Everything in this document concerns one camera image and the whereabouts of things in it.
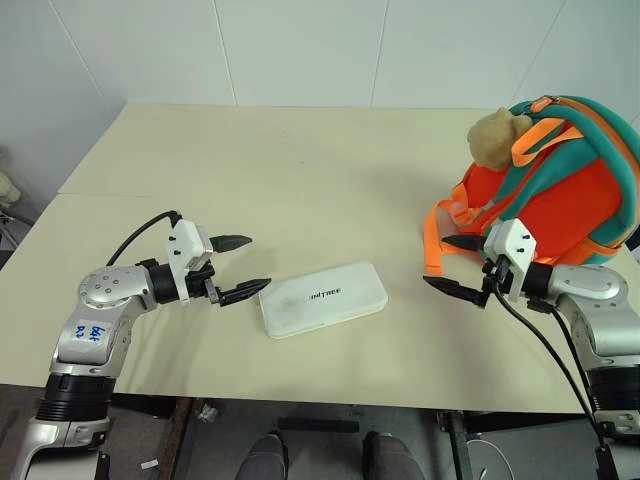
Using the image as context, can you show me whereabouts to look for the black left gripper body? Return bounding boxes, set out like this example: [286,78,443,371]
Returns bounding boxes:
[185,263,224,305]

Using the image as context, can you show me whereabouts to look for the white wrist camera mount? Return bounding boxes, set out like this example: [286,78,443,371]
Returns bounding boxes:
[483,218,537,301]
[166,219,215,306]

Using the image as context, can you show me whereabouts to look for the black bar under table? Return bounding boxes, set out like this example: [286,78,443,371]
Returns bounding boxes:
[277,417,361,434]

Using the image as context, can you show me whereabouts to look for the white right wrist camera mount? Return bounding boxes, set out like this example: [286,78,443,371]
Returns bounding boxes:
[483,218,537,301]

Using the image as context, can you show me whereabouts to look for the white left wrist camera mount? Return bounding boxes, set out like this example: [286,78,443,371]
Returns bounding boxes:
[166,219,215,306]

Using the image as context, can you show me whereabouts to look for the rusty metal table leg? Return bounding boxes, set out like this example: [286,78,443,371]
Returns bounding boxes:
[438,409,475,480]
[152,397,195,480]

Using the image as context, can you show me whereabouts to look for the beige plush toy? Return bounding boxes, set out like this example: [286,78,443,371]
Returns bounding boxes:
[0,147,23,207]

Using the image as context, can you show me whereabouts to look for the orange and teal backpack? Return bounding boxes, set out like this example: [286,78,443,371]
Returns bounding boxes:
[422,94,640,279]

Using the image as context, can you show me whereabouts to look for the white round floor object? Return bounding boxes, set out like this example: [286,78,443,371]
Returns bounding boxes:
[467,438,515,480]

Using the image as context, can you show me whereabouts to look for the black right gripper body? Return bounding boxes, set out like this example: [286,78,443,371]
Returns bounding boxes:
[480,254,512,307]

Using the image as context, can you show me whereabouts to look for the dark rounded shape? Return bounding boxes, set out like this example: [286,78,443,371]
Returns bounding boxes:
[235,432,290,480]
[362,431,410,480]

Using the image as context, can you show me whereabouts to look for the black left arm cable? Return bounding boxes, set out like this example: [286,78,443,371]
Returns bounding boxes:
[106,211,182,267]

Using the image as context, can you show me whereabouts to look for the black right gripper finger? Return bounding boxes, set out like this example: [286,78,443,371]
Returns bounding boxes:
[423,276,489,309]
[440,234,486,254]

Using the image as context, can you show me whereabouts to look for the beige plush bear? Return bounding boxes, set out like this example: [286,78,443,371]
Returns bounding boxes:
[466,105,534,171]

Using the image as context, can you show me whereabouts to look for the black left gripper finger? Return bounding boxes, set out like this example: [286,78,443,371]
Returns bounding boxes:
[209,233,253,255]
[218,277,273,307]

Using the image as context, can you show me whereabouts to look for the white plastic case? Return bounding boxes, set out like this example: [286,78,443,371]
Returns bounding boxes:
[258,259,389,341]

